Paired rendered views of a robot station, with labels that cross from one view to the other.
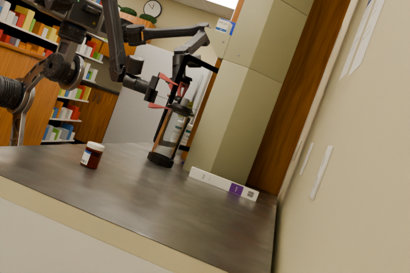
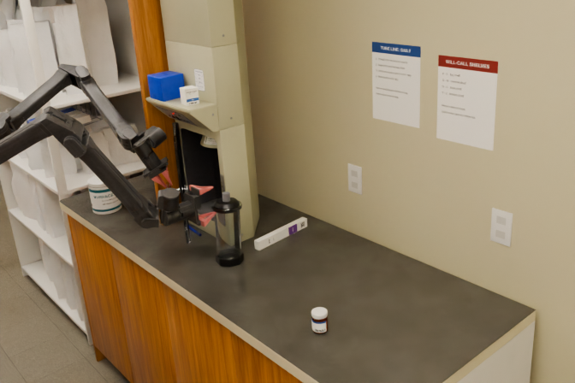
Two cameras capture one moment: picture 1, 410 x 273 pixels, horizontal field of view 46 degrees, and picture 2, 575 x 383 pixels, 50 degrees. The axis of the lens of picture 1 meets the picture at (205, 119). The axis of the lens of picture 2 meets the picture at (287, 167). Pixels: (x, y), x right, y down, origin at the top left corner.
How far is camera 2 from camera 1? 1.74 m
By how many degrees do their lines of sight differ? 51
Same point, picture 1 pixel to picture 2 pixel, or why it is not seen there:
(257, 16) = (230, 72)
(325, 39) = not seen: hidden behind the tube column
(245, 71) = (242, 128)
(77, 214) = (463, 369)
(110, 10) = (104, 163)
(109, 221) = (477, 356)
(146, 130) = not seen: outside the picture
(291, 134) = not seen: hidden behind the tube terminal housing
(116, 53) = (139, 201)
